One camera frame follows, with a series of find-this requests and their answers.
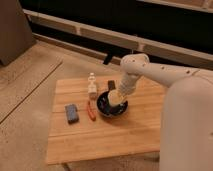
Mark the black bracket on rail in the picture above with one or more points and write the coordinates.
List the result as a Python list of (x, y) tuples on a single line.
[(107, 59)]

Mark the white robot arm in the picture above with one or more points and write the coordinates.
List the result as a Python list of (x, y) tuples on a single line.
[(186, 138)]

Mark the grey cabinet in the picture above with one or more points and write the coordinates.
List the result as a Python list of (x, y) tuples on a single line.
[(15, 33)]

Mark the wooden board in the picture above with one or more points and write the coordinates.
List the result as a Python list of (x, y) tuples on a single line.
[(135, 131)]

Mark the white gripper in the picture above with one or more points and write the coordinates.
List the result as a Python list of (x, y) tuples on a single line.
[(127, 84)]

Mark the small dark brown block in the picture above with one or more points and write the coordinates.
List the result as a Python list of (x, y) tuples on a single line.
[(111, 85)]

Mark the orange carrot toy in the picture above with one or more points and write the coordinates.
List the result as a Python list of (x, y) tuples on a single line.
[(90, 112)]

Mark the blue sponge block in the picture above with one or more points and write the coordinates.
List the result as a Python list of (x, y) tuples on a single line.
[(71, 113)]

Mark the dark ceramic bowl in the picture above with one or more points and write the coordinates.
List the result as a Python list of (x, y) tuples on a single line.
[(106, 109)]

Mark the small white bottle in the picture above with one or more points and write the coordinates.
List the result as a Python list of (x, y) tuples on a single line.
[(92, 87)]

